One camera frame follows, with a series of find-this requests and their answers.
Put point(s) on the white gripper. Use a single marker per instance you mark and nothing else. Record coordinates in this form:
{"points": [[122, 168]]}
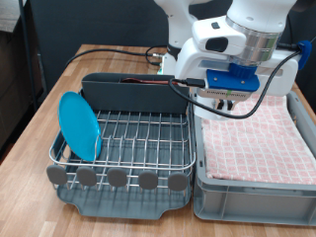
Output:
{"points": [[187, 62]]}

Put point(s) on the red-brown wooden spoon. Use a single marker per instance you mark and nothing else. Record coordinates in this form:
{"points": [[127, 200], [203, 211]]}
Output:
{"points": [[144, 81]]}

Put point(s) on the blue plate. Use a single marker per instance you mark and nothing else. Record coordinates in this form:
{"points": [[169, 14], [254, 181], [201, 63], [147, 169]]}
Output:
{"points": [[77, 125]]}

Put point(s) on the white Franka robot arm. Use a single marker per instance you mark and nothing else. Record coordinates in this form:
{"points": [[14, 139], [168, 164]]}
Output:
{"points": [[256, 19]]}

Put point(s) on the pink checked cloth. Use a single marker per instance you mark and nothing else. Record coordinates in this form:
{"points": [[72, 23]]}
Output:
{"points": [[256, 154]]}

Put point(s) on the dark grey cutlery holder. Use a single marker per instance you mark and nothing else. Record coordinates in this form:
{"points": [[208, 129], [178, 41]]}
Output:
{"points": [[135, 95]]}

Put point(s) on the grey plastic crate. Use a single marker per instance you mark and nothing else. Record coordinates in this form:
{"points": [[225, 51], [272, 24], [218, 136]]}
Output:
{"points": [[250, 204]]}

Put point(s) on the grey plastic drain tray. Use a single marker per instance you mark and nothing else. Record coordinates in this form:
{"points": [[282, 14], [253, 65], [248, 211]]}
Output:
{"points": [[108, 207]]}

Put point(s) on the black metal pole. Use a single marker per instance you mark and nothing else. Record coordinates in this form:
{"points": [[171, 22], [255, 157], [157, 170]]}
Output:
{"points": [[27, 49]]}

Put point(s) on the dark background furniture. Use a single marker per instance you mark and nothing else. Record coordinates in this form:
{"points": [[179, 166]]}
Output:
{"points": [[13, 85]]}

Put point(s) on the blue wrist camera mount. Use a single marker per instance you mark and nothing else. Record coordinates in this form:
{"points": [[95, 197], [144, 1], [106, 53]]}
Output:
{"points": [[233, 80]]}

